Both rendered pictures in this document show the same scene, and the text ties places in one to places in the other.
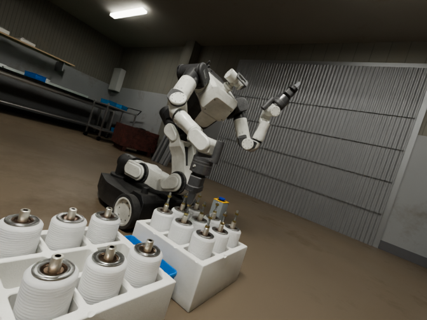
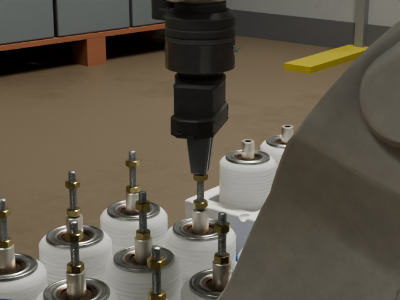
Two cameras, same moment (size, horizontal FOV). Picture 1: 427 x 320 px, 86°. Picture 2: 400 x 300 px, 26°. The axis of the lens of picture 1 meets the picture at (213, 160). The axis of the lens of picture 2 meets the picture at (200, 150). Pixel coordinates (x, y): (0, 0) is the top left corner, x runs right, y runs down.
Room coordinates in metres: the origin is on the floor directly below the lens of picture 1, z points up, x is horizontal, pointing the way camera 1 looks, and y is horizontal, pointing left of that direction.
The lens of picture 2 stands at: (2.04, 0.11, 0.70)
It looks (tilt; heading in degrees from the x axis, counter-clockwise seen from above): 17 degrees down; 183
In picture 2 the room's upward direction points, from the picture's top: straight up
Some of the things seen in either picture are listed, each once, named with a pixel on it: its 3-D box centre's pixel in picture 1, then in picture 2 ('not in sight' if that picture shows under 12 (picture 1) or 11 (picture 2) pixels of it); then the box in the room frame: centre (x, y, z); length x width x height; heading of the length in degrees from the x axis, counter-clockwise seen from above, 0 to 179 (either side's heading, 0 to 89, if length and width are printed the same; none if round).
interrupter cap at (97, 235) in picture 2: (220, 230); (75, 237); (1.00, -0.12, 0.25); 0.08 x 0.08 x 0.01
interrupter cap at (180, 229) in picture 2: (183, 221); (200, 230); (0.97, 0.04, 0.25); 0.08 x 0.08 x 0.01
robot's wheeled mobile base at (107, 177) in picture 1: (142, 184); not in sight; (1.65, 0.44, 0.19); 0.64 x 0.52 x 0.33; 55
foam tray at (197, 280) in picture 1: (189, 251); not in sight; (1.07, -0.02, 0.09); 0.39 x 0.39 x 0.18; 57
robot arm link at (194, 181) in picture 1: (197, 176); (202, 81); (0.97, 0.04, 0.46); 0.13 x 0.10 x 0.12; 169
